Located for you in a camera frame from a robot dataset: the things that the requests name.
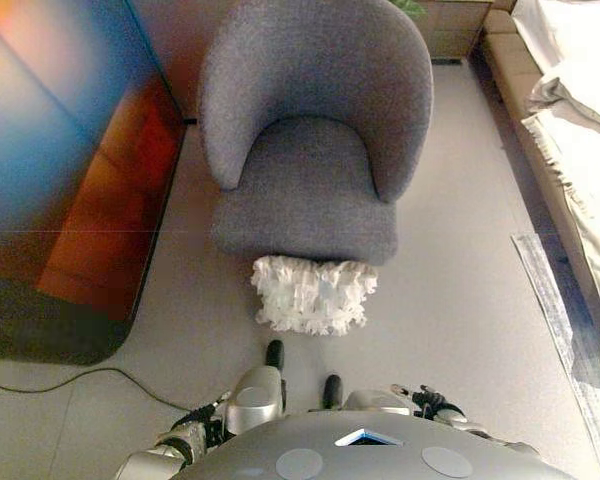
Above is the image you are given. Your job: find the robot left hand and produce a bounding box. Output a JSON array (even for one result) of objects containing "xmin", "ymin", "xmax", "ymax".
[{"xmin": 171, "ymin": 389, "xmax": 234, "ymax": 442}]

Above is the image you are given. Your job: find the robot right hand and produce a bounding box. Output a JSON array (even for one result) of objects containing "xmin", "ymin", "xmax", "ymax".
[{"xmin": 389, "ymin": 383, "xmax": 450, "ymax": 420}]

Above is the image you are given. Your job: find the white fringed cushion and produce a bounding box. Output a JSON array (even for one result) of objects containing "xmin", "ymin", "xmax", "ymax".
[{"xmin": 249, "ymin": 254, "xmax": 381, "ymax": 337}]

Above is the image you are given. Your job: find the silver robot left leg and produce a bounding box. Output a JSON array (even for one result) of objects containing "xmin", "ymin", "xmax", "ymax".
[{"xmin": 223, "ymin": 339, "xmax": 288, "ymax": 437}]

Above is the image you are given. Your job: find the grey robot torso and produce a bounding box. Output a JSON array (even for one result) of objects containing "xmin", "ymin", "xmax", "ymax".
[{"xmin": 172, "ymin": 410, "xmax": 576, "ymax": 480}]

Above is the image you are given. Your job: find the grey patterned rug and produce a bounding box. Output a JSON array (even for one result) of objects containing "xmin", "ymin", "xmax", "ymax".
[{"xmin": 509, "ymin": 232, "xmax": 600, "ymax": 472}]

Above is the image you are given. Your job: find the grey upholstered armchair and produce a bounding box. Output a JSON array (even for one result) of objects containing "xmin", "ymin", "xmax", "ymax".
[{"xmin": 195, "ymin": 0, "xmax": 435, "ymax": 269}]

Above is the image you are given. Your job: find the colourful glossy panel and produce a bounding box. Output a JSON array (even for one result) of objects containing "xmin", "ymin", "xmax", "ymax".
[{"xmin": 0, "ymin": 0, "xmax": 188, "ymax": 366}]

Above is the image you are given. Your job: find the beige nightstand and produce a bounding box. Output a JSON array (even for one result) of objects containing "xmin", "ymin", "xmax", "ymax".
[{"xmin": 413, "ymin": 0, "xmax": 495, "ymax": 62}]

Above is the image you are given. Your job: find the green potted plant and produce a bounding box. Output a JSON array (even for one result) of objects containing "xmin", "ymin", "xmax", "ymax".
[{"xmin": 393, "ymin": 0, "xmax": 430, "ymax": 20}]

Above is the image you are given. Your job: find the black floor cable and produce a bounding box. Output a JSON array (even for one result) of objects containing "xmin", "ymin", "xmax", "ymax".
[{"xmin": 0, "ymin": 366, "xmax": 197, "ymax": 413}]

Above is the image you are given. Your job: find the beige bed frame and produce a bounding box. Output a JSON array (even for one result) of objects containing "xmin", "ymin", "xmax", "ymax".
[{"xmin": 481, "ymin": 7, "xmax": 600, "ymax": 321}]

